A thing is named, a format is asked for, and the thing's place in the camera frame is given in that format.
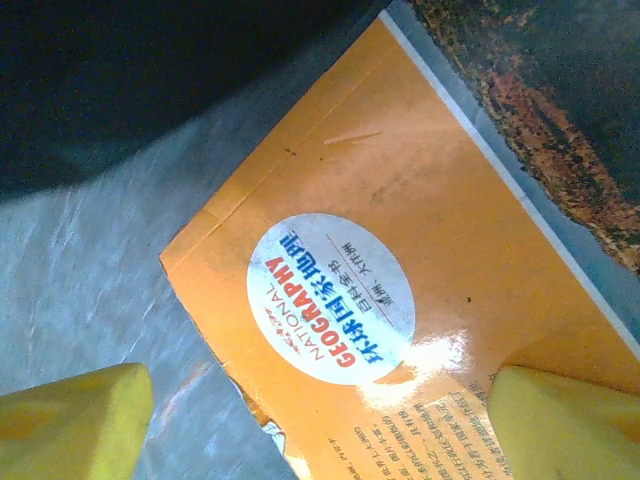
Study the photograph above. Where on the orange National Geography book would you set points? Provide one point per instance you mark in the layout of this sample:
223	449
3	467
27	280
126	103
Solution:
425	200

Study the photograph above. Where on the black backpack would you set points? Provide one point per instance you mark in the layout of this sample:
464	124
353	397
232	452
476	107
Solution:
125	75

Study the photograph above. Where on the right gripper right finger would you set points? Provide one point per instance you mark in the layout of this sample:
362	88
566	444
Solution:
565	430

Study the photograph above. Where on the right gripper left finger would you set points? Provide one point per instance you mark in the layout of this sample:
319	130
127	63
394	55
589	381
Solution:
75	425

